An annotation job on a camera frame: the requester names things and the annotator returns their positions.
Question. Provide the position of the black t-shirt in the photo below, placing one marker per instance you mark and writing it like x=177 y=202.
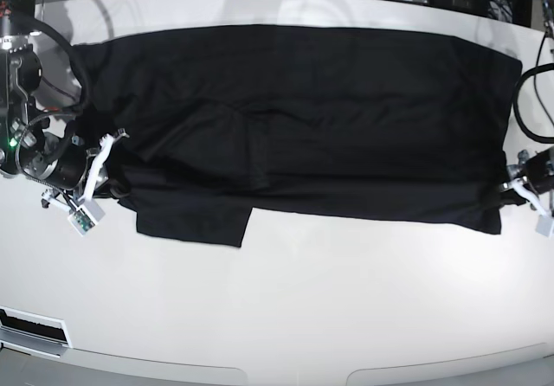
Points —
x=373 y=124

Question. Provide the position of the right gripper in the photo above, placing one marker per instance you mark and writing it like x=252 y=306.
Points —
x=109 y=182

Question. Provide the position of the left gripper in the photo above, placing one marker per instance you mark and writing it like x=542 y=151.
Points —
x=496 y=195

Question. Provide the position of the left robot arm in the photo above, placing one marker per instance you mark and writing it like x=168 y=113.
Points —
x=529 y=138

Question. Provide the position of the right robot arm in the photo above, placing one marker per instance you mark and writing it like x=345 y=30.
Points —
x=46 y=146

